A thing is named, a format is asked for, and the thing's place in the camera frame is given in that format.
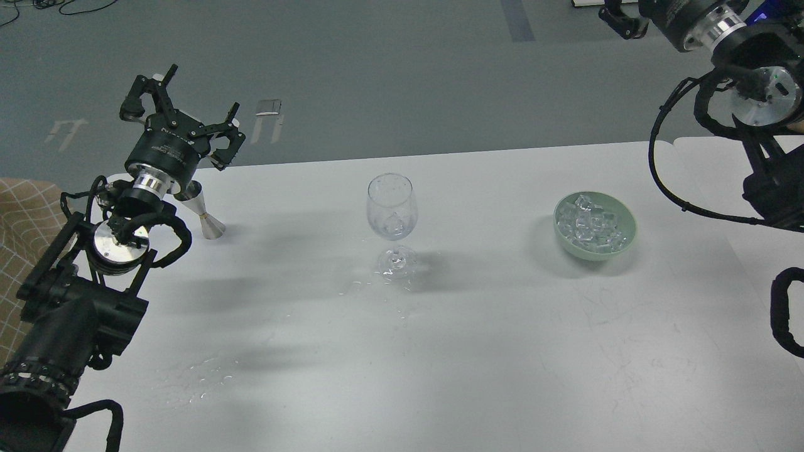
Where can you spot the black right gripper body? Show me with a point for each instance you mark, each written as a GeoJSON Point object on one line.
{"type": "Point", "coordinates": [689, 25]}

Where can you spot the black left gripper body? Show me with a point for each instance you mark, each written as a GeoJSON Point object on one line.
{"type": "Point", "coordinates": [171, 150]}

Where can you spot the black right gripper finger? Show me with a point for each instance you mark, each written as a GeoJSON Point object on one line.
{"type": "Point", "coordinates": [626, 26]}

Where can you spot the steel cocktail jigger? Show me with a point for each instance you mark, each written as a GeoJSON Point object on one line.
{"type": "Point", "coordinates": [192, 197]}

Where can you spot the pile of clear ice cubes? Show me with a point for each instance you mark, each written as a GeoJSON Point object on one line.
{"type": "Point", "coordinates": [590, 226]}

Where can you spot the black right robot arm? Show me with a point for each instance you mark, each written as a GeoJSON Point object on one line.
{"type": "Point", "coordinates": [753, 93]}

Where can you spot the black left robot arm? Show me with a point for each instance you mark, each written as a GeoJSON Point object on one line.
{"type": "Point", "coordinates": [81, 298]}

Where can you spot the clear wine glass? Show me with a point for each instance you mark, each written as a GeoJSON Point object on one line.
{"type": "Point", "coordinates": [392, 213]}

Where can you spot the beige checkered chair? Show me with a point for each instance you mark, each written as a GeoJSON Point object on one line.
{"type": "Point", "coordinates": [30, 219]}

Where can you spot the green bowl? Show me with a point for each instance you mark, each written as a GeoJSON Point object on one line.
{"type": "Point", "coordinates": [595, 227]}

